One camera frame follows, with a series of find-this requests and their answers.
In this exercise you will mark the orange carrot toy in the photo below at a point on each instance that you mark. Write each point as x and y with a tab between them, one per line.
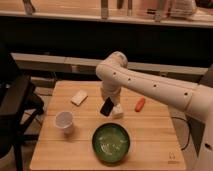
139	105

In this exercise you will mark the black rectangular eraser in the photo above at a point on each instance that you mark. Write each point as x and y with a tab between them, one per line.
107	107

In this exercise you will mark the white sponge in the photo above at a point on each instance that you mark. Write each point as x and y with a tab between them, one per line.
79	97

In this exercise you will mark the green round plate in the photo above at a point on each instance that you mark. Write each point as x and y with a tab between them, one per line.
110	143

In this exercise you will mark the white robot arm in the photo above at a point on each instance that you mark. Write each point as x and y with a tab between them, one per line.
194	99

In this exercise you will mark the white paper cup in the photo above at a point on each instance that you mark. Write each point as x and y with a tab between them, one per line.
64	122

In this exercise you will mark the white tube bottle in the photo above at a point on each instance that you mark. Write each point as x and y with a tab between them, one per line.
117	111

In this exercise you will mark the black chair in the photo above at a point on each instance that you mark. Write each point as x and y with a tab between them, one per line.
19	106

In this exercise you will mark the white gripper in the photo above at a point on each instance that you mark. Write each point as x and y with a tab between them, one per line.
109	91

